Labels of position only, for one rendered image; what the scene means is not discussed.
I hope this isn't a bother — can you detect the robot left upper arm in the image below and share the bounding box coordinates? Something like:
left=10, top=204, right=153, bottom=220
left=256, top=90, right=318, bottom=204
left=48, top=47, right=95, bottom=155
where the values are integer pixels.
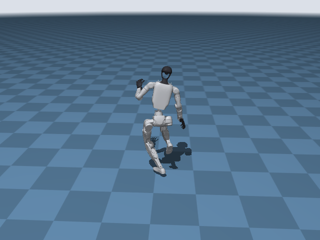
left=136, top=82, right=156, bottom=101

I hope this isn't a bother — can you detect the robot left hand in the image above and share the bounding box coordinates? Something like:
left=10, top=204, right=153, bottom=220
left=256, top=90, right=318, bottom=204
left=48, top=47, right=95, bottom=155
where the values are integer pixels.
left=136, top=79, right=145, bottom=90

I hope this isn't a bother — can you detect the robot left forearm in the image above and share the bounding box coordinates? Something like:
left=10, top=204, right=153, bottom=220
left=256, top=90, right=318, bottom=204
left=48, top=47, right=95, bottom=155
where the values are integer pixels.
left=135, top=87, right=141, bottom=97

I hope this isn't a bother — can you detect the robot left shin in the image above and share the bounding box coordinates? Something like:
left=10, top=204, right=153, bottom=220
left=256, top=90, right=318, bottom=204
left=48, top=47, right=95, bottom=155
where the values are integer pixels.
left=145, top=143, right=163, bottom=169

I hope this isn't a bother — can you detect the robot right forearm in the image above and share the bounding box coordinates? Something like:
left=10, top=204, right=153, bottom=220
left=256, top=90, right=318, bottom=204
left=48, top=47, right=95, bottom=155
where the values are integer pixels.
left=176, top=103, right=183, bottom=121

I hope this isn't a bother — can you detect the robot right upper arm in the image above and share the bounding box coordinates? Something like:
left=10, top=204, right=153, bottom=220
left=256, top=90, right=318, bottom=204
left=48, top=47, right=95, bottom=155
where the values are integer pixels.
left=172, top=86, right=182, bottom=109

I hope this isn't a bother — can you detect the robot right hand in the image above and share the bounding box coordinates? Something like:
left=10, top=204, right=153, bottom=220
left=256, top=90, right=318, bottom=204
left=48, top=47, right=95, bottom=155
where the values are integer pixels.
left=179, top=118, right=186, bottom=129

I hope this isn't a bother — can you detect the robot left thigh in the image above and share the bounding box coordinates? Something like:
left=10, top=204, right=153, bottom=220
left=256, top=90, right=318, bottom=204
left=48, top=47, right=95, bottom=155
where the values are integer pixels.
left=142, top=119, right=154, bottom=149

